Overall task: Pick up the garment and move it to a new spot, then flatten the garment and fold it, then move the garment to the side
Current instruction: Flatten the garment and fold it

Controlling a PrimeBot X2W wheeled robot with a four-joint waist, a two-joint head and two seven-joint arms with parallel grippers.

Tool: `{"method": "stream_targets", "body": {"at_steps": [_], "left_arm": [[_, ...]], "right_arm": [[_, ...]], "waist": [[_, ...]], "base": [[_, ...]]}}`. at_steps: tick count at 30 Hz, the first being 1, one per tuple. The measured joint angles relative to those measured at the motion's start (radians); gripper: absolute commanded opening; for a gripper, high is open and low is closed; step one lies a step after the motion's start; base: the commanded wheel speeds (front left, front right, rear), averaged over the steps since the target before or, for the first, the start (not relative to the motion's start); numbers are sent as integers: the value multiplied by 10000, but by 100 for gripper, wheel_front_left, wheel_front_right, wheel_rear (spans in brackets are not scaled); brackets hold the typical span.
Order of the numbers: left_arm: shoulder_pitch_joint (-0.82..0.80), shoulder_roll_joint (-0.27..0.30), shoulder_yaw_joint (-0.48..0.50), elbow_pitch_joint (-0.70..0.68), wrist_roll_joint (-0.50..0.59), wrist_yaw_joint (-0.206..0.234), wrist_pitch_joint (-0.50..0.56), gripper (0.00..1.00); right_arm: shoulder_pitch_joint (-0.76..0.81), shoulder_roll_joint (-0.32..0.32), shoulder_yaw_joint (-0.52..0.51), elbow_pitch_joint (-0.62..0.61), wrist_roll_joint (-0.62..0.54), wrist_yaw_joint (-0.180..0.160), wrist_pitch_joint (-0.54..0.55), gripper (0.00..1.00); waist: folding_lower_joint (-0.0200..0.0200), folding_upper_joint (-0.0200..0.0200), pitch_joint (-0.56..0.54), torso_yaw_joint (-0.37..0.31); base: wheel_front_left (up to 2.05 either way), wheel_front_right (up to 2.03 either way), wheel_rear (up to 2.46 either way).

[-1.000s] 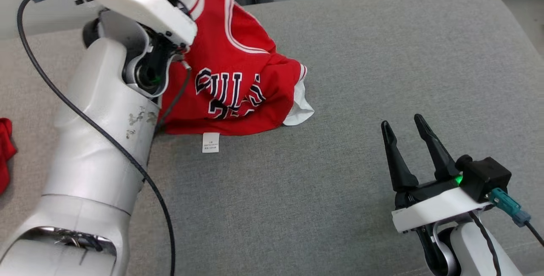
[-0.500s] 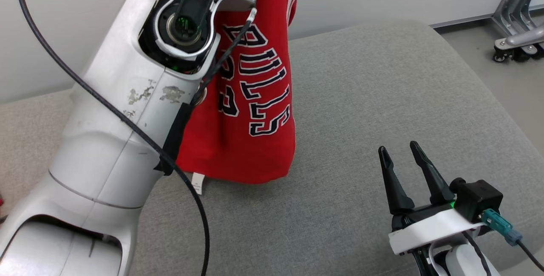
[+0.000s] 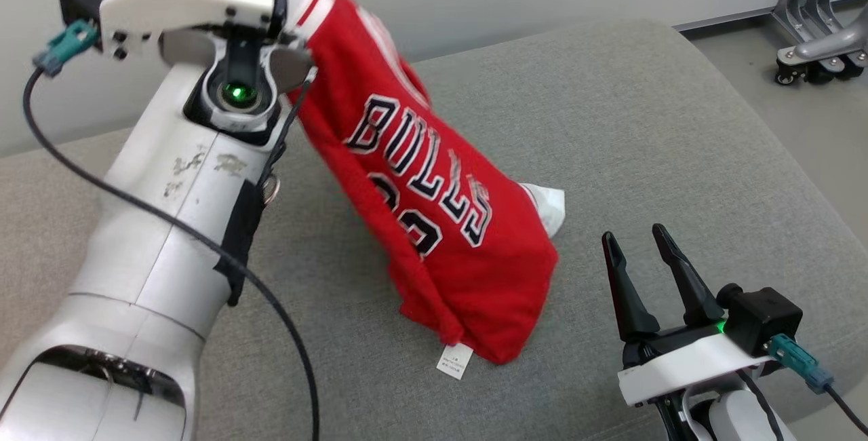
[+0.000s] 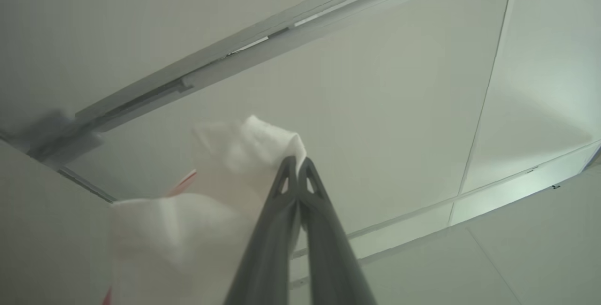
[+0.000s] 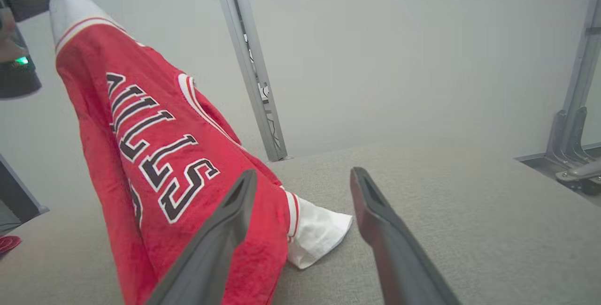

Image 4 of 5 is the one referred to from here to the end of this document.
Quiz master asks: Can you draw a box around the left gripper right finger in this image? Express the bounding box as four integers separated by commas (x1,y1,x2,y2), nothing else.
298,157,378,305

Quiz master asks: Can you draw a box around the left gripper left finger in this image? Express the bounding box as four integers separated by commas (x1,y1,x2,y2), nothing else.
223,156,301,305

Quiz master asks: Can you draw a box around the red white basketball jersey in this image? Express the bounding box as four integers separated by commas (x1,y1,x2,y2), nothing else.
102,115,308,305

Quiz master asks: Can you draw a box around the grey slotted overhead rail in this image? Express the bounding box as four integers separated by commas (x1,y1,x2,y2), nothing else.
26,0,493,167

